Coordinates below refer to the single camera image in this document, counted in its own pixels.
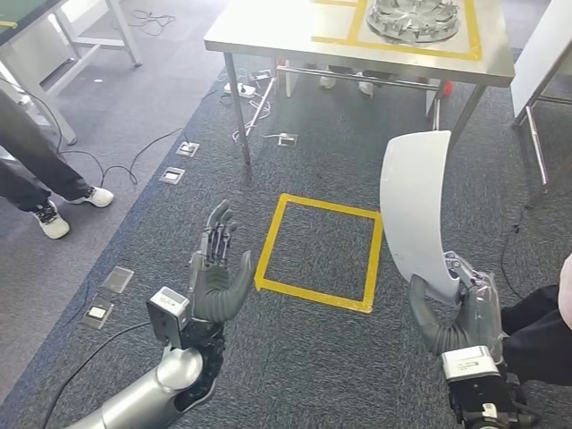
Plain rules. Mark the steel workbench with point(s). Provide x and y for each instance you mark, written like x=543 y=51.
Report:
x=268 y=23

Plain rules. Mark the metal floor socket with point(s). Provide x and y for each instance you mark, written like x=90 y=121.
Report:
x=118 y=280
x=188 y=149
x=288 y=140
x=172 y=176
x=97 y=314

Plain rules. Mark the grey plastic wheel hubcap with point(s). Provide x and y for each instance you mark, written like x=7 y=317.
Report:
x=411 y=21

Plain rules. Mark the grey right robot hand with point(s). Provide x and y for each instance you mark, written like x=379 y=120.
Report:
x=480 y=314

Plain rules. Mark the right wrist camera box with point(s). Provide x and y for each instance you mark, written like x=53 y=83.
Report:
x=469 y=362

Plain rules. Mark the person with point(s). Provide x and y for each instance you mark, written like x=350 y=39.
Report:
x=536 y=337
x=26 y=154
x=366 y=89

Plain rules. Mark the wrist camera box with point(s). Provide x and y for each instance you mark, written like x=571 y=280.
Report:
x=469 y=362
x=165 y=314

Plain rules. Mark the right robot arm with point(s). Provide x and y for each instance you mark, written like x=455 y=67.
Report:
x=491 y=417

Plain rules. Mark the white leg dark top desk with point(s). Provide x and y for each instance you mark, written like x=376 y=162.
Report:
x=26 y=12

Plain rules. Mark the white plastic shell part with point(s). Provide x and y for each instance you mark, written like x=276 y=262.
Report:
x=411 y=207

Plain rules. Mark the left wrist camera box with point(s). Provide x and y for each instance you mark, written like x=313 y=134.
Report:
x=165 y=314

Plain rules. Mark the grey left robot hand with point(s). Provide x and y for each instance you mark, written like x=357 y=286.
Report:
x=210 y=296

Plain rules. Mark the small red object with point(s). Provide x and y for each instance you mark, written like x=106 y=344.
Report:
x=447 y=89

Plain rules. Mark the white panel metal table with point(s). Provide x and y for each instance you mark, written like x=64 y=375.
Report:
x=540 y=53

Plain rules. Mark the white power strip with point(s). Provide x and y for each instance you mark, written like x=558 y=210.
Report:
x=241 y=90

